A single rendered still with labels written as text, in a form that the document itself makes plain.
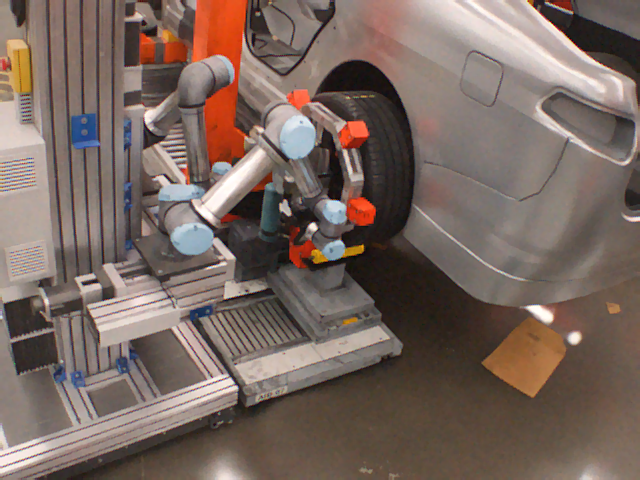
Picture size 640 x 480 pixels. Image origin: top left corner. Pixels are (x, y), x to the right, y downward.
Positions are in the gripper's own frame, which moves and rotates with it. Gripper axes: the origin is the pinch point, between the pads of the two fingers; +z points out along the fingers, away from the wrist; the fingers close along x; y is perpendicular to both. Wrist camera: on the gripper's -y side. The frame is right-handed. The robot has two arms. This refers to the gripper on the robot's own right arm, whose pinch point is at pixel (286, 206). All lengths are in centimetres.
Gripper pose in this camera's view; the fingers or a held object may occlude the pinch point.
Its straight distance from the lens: 233.9
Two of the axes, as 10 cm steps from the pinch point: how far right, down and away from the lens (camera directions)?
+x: -8.4, 1.8, -5.1
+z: -5.2, -5.3, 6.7
